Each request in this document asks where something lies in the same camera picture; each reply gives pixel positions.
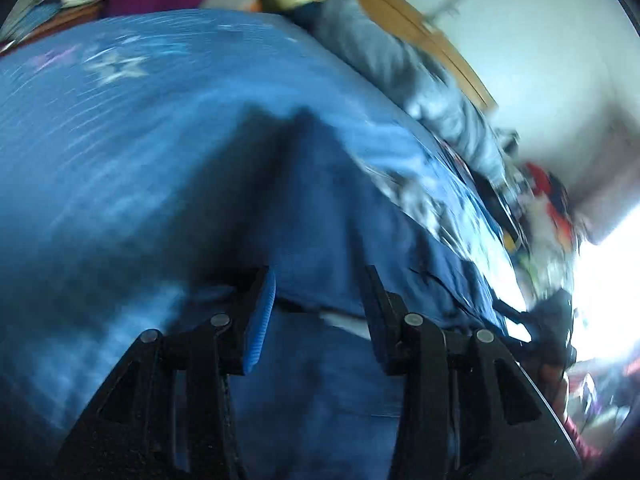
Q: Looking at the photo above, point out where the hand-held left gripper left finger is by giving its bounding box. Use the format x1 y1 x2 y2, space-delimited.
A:
59 264 277 480

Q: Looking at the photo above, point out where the dark blue garment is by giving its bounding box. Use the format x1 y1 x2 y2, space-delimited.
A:
197 110 511 480

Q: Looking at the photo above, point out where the pile of quilts and bedding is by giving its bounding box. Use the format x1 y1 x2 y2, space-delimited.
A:
500 160 583 301

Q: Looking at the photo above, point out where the blue star-print bedsheet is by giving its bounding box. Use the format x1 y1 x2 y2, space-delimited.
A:
0 9 531 480

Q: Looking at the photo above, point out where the wooden headboard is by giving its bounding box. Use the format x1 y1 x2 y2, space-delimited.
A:
334 0 501 111

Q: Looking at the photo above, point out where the grey duvet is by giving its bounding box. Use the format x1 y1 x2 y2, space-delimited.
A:
292 0 507 183

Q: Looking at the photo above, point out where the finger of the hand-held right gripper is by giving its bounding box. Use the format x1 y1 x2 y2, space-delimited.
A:
492 297 535 330

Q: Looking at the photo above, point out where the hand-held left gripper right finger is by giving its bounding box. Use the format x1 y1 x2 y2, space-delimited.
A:
364 265 584 480

